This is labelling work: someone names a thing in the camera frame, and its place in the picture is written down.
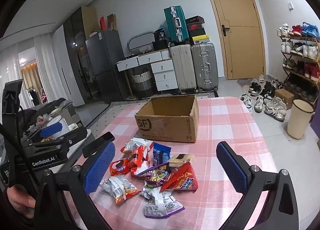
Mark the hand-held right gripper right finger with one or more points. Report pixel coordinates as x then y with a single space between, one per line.
232 167

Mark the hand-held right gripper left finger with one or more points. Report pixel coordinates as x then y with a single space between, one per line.
98 167

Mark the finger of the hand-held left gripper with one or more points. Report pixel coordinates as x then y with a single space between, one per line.
51 130
100 142

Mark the small red snack packet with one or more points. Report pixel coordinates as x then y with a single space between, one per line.
118 168

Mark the silver orange snack packet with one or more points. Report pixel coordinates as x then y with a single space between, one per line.
120 187

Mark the white red printed snack packet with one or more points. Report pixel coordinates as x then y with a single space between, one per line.
140 143

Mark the red orange chips bag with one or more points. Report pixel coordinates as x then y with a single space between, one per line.
182 178

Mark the cream wafer packet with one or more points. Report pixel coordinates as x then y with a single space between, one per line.
180 159

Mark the purple candy packet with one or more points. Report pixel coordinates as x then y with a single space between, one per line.
156 176

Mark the blue snack packet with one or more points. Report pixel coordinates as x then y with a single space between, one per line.
161 153

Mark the brown cardboard box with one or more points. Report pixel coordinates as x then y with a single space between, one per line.
162 127

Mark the silver purple snack packet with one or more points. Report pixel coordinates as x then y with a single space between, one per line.
160 205

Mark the person's left forearm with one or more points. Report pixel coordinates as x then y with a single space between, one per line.
10 220

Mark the person's left hand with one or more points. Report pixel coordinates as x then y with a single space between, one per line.
18 197

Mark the white food bowl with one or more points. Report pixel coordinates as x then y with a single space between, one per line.
73 127

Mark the dark jacket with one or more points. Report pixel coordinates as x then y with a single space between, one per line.
50 106

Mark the pink checked tablecloth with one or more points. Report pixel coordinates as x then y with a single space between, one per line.
225 125

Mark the white curtain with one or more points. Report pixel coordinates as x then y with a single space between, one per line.
45 70

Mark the white wardrobe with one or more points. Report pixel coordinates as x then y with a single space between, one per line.
65 70

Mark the scattered pile of sneakers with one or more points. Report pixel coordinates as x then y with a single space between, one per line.
272 106

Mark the woven laundry basket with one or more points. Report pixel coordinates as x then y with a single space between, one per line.
142 82

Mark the beige waste bin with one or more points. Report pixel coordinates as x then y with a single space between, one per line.
298 120

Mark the grey refrigerator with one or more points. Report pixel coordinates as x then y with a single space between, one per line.
107 57

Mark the grey door mat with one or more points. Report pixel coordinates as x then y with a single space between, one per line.
241 82

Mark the small cardboard box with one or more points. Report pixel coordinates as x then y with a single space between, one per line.
283 98

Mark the dark glass cabinet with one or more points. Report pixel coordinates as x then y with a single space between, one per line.
75 45

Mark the purple yoga mat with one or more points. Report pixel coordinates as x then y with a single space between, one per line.
315 130

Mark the white drawer dressing table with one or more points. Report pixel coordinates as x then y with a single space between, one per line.
162 70

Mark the silver suitcase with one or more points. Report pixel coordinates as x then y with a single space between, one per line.
203 65

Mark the oval mirror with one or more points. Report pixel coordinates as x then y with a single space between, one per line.
141 40

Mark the beige suitcase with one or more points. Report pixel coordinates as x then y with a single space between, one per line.
183 67

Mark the black case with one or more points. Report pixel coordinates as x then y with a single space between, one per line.
160 45

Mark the tall cardboard box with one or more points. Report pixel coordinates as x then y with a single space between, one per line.
90 20

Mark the red paper bag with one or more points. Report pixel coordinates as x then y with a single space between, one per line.
103 23

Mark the brown paper bag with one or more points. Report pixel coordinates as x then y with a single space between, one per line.
112 22

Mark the black paper bag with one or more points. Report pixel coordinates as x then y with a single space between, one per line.
160 35

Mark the shoe rack with shoes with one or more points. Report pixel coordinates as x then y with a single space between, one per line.
310 70

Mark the teal suitcase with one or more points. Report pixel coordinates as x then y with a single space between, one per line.
175 25

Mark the wooden shoe rack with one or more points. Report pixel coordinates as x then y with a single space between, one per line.
300 38

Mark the blue plastic bag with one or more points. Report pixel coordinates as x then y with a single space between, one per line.
310 30

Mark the wooden door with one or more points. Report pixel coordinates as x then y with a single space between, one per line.
237 7

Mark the white light switch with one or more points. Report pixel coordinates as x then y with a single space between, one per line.
290 6

